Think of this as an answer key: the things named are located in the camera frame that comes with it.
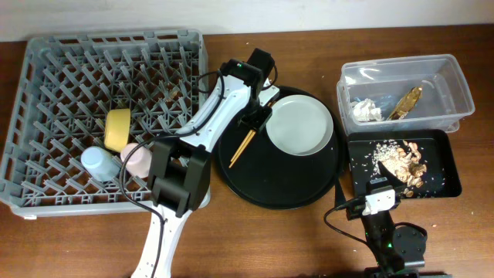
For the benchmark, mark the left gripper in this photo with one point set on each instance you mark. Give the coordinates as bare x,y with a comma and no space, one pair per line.
258,122

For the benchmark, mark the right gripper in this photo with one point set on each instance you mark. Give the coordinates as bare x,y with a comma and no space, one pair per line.
354,211

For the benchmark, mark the food scraps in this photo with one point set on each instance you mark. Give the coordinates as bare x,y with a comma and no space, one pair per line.
403,161

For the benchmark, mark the grey plate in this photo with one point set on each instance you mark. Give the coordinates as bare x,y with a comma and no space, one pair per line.
300,125

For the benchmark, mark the white napkin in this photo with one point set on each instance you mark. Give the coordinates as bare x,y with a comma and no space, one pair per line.
365,111

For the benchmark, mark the gold snack wrapper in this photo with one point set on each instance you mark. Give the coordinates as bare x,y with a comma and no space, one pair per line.
406,104

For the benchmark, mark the pink cup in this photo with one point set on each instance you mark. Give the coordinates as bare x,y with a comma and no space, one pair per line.
140,161

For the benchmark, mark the yellow bowl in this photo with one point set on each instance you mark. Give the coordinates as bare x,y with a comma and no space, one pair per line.
117,129

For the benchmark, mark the light blue cup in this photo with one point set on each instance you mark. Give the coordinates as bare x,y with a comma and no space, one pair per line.
99,163

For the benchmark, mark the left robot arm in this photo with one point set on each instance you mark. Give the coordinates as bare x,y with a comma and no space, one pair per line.
180,169

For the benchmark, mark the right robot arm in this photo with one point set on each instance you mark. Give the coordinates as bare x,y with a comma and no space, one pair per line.
398,247

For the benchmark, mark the grey dishwasher rack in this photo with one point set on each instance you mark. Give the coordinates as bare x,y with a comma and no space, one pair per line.
67,86

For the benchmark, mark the black rectangular tray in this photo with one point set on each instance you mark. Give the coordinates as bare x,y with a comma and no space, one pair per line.
441,179

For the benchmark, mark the round black tray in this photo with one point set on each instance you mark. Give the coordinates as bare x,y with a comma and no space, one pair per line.
270,178

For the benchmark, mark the clear plastic bin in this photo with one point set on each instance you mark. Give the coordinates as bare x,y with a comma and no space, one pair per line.
446,97

